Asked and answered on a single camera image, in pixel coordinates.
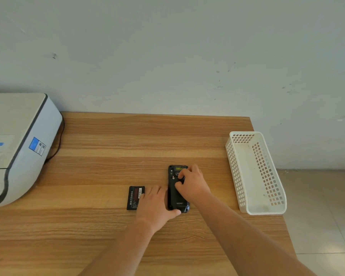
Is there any person's right hand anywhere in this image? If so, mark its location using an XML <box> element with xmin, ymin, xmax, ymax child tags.
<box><xmin>174</xmin><ymin>164</ymin><xmax>212</xmax><ymax>203</ymax></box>

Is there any person's left hand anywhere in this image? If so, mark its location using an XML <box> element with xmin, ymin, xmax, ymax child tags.
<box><xmin>135</xmin><ymin>185</ymin><xmax>182</xmax><ymax>234</ymax></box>

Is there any black handheld scanner device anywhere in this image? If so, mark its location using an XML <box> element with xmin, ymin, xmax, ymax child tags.
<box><xmin>167</xmin><ymin>165</ymin><xmax>190</xmax><ymax>213</ymax></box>

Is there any person's right forearm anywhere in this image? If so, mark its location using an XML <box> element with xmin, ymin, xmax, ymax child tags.
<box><xmin>194</xmin><ymin>193</ymin><xmax>317</xmax><ymax>276</ymax></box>

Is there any person's left forearm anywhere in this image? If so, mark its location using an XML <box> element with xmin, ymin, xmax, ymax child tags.
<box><xmin>78</xmin><ymin>219</ymin><xmax>155</xmax><ymax>276</ymax></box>

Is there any black rectangular battery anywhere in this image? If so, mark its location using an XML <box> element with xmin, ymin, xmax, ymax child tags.
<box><xmin>126</xmin><ymin>186</ymin><xmax>145</xmax><ymax>211</ymax></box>

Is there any white perforated plastic basket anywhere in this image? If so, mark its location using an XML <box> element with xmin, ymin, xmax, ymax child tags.
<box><xmin>225</xmin><ymin>131</ymin><xmax>287</xmax><ymax>215</ymax></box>

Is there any white printer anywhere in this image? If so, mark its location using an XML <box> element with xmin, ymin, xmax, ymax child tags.
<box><xmin>0</xmin><ymin>93</ymin><xmax>63</xmax><ymax>210</ymax></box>

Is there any black power cable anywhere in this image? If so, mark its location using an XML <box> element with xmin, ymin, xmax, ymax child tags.
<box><xmin>44</xmin><ymin>119</ymin><xmax>65</xmax><ymax>164</ymax></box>

